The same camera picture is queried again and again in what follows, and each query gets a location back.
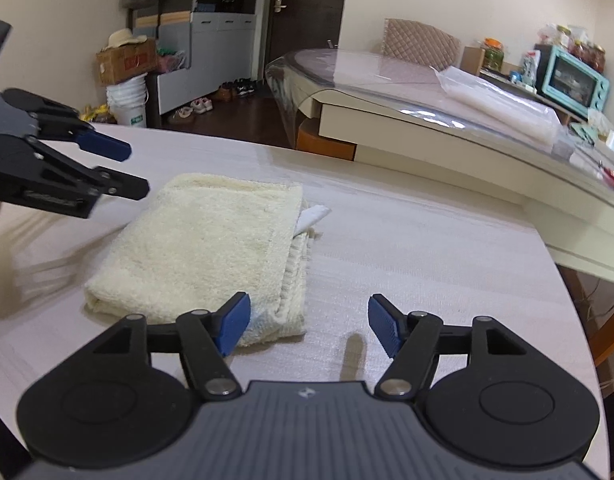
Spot wooden countertop shelf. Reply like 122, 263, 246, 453
462, 46, 588, 123

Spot clear plastic bag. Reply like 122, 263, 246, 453
434, 65, 562, 146

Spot green tissue pack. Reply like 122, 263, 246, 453
569, 110, 612, 143

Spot row of shoes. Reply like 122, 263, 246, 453
167, 77, 258, 126

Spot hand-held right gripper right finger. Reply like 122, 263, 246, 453
369, 294, 530, 401

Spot group of yellow labelled bottles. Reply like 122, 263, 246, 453
79, 104, 115, 125

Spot straw hat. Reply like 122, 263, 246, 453
103, 29, 148, 52

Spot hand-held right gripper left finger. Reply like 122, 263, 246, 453
93, 291, 252, 401

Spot colourful plastic bags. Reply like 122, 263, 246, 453
157, 46, 188, 75

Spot teal toaster oven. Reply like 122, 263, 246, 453
534, 44, 611, 111

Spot pale yellow towel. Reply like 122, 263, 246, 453
83, 172, 332, 348

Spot beige quilted chair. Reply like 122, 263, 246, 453
382, 17, 462, 72

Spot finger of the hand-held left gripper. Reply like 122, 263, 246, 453
2, 88, 132, 162
0, 134, 151, 219

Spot red printed cardboard box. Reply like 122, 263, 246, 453
96, 39, 158, 86

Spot grey storage cabinet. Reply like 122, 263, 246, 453
129, 0, 268, 128

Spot white plastic bucket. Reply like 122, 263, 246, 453
106, 76, 148, 128

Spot green glass jar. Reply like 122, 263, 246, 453
482, 37, 504, 71

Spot cream dining table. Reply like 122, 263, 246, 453
264, 46, 614, 286

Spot dark brown door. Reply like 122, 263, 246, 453
259, 0, 350, 96

